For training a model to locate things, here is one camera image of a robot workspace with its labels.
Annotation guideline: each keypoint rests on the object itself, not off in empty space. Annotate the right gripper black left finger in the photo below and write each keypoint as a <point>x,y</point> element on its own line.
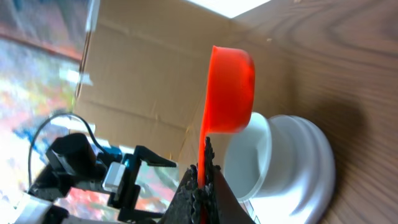
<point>185,207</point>

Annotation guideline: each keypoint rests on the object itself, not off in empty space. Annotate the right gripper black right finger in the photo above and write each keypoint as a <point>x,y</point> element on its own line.
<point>220,204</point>

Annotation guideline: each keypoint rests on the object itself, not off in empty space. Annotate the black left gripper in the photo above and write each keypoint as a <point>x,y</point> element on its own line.
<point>120,182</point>

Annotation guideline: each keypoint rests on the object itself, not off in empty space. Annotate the white digital kitchen scale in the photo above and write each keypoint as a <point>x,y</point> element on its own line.
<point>300,179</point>

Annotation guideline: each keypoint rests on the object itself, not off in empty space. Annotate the red plastic scoop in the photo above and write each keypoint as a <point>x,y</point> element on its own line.
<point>228,101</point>

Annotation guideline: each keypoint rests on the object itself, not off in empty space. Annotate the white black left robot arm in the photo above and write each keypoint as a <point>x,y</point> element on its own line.
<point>37,205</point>

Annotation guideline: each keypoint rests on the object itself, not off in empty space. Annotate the grey plastic bowl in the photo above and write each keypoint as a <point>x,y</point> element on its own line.
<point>248,157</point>

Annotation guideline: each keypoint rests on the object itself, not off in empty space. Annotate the brown cardboard box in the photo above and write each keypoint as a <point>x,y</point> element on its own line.
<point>148,63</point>

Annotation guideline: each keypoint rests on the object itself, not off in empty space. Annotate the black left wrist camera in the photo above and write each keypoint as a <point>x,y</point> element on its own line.
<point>73,154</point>

